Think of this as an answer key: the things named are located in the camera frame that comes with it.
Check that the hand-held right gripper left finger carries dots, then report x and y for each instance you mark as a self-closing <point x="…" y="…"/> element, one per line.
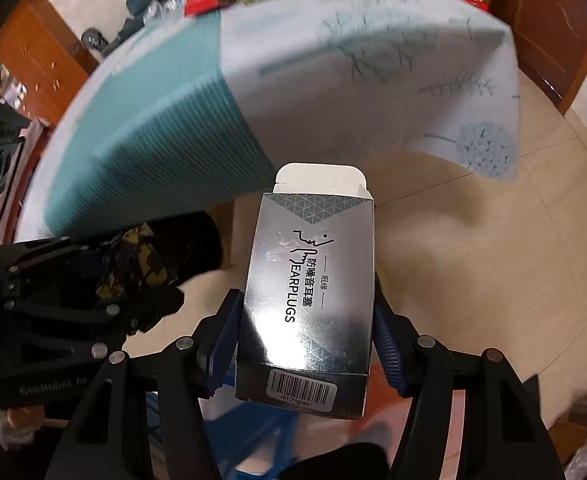
<point x="221" y="330"/>

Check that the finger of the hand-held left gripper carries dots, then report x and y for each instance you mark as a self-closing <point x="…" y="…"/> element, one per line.
<point x="48" y="252"/>
<point x="73" y="315"/>

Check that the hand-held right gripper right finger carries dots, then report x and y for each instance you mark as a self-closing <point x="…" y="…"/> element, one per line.
<point x="388" y="350"/>

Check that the dark camouflage wrapper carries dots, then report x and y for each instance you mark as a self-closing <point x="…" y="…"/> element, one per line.
<point x="138" y="260"/>

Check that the silver black cardboard box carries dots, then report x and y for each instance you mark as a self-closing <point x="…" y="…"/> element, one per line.
<point x="303" y="285"/>

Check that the person's left hand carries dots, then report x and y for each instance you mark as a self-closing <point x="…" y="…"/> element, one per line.
<point x="23" y="420"/>

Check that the blue plastic stool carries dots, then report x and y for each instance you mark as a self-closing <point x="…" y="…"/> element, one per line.
<point x="268" y="440"/>

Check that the table with teal cloth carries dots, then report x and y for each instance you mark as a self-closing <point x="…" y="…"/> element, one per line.
<point x="173" y="110"/>

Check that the wooden wardrobe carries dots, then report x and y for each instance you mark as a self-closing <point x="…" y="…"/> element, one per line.
<point x="38" y="55"/>

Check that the black floor fan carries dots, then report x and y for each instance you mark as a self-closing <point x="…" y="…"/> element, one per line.
<point x="93" y="37"/>

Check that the clear plastic bag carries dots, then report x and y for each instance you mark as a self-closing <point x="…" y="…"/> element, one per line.
<point x="166" y="7"/>

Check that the wooden door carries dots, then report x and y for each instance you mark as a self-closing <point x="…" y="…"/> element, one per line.
<point x="543" y="10"/>

